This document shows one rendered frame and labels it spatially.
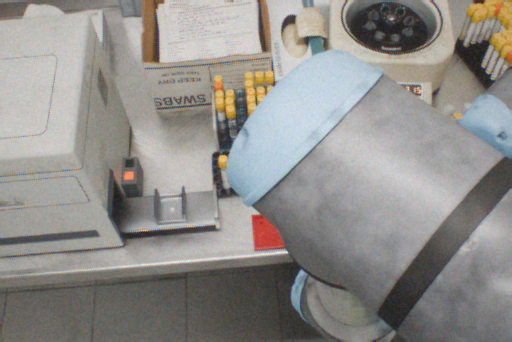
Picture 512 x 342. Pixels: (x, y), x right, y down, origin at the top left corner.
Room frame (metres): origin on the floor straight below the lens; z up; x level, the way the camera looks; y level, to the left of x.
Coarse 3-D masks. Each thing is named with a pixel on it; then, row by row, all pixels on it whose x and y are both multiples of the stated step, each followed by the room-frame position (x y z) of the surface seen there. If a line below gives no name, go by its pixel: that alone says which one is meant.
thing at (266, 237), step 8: (256, 216) 0.48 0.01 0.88; (256, 224) 0.47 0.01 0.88; (264, 224) 0.47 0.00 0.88; (256, 232) 0.45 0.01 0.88; (264, 232) 0.45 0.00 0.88; (272, 232) 0.45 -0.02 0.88; (256, 240) 0.44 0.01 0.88; (264, 240) 0.44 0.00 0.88; (272, 240) 0.44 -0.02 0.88; (280, 240) 0.44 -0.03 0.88; (256, 248) 0.42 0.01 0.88; (264, 248) 0.42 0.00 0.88; (272, 248) 0.42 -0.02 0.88; (280, 248) 0.42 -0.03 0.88
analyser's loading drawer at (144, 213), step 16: (192, 192) 0.52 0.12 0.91; (208, 192) 0.52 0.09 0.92; (128, 208) 0.50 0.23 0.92; (144, 208) 0.50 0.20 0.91; (160, 208) 0.49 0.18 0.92; (176, 208) 0.49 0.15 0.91; (192, 208) 0.49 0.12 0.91; (208, 208) 0.49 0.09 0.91; (128, 224) 0.47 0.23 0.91; (144, 224) 0.46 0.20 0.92; (160, 224) 0.46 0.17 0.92; (176, 224) 0.46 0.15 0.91; (192, 224) 0.46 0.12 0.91; (208, 224) 0.46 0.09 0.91
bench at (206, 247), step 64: (0, 0) 1.07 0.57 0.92; (64, 0) 1.07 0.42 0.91; (320, 0) 1.05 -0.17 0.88; (448, 0) 1.02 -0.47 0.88; (128, 64) 0.88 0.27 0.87; (192, 128) 0.70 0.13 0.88; (64, 256) 0.43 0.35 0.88; (128, 256) 0.43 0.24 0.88; (192, 256) 0.42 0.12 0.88; (256, 256) 0.41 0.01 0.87
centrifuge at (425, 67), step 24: (336, 0) 0.91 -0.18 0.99; (360, 0) 0.92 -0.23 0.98; (384, 0) 0.94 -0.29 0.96; (408, 0) 0.92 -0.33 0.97; (432, 0) 0.89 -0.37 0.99; (336, 24) 0.84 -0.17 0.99; (432, 24) 0.85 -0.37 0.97; (336, 48) 0.78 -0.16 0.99; (360, 48) 0.77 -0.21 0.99; (432, 48) 0.76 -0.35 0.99; (384, 72) 0.74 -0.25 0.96; (408, 72) 0.73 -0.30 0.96; (432, 72) 0.73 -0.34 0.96
